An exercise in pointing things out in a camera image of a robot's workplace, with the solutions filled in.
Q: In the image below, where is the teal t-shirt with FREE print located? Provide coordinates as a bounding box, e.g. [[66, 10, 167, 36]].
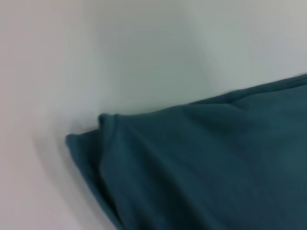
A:
[[65, 73, 307, 230]]

